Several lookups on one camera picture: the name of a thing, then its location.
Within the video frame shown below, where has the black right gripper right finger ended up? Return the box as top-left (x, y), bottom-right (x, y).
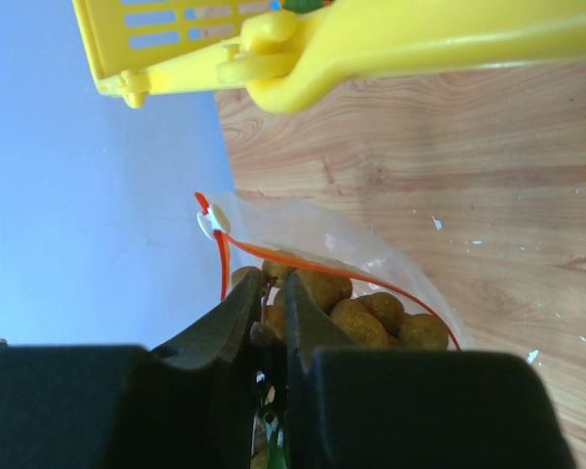
top-left (285, 276), bottom-right (576, 468)

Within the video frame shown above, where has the yellow plastic basket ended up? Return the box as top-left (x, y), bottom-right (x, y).
top-left (74, 1), bottom-right (586, 113)

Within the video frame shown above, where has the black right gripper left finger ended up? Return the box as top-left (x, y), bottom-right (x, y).
top-left (0, 272), bottom-right (261, 468)

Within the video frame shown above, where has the brown longan bunch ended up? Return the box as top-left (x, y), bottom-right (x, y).
top-left (230, 260), bottom-right (450, 468)

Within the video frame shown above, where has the clear zip top bag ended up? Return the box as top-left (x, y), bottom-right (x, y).
top-left (194, 192), bottom-right (476, 350)

